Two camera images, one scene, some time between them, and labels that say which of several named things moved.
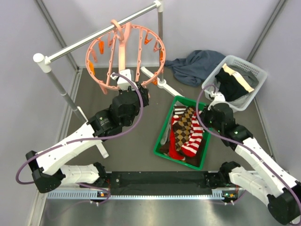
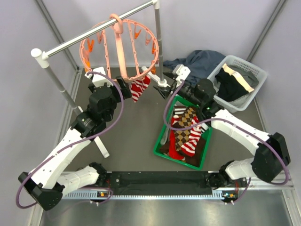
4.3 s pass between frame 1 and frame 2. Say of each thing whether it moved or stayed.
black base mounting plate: stayed
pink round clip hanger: moved
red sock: stayed
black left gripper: moved
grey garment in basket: stayed
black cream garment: stayed
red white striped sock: moved
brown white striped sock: stayed
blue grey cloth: stayed
